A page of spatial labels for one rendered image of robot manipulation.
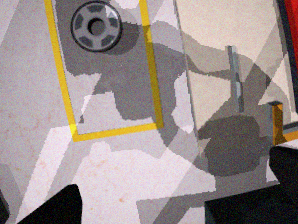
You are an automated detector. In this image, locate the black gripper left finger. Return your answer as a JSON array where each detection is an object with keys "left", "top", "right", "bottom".
[{"left": 17, "top": 184, "right": 82, "bottom": 224}]

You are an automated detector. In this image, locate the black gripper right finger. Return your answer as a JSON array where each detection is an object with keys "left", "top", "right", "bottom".
[{"left": 269, "top": 145, "right": 298, "bottom": 208}]

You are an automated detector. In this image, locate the black tyre with grey hub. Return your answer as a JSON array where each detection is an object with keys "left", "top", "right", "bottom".
[{"left": 71, "top": 0, "right": 122, "bottom": 52}]

